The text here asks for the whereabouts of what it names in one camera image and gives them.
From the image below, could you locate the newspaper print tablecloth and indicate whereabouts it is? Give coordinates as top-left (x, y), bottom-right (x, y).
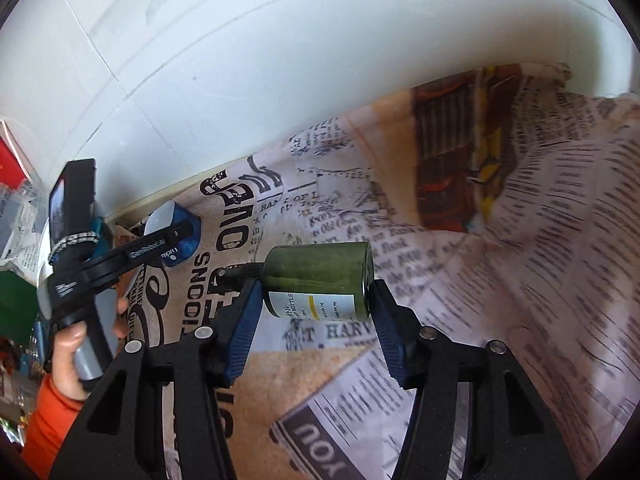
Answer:
top-left (127, 64), bottom-right (639, 476)

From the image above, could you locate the blue tape roll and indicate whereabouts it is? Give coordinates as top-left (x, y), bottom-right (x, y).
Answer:
top-left (143, 200), bottom-right (202, 268)

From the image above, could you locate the green small bottle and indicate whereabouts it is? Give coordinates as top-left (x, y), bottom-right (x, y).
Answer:
top-left (216, 242), bottom-right (374, 322)

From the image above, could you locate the orange sleeve left forearm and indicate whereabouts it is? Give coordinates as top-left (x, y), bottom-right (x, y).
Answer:
top-left (22, 374), bottom-right (87, 479)

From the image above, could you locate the green plastic storage box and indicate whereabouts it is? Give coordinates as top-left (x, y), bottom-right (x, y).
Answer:
top-left (0, 271), bottom-right (39, 346)

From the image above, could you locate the red carton box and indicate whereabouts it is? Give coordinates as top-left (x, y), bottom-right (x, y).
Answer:
top-left (0, 119), bottom-right (32, 190)

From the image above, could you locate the person's left hand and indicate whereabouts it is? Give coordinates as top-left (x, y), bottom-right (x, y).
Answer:
top-left (51, 296), bottom-right (130, 403)

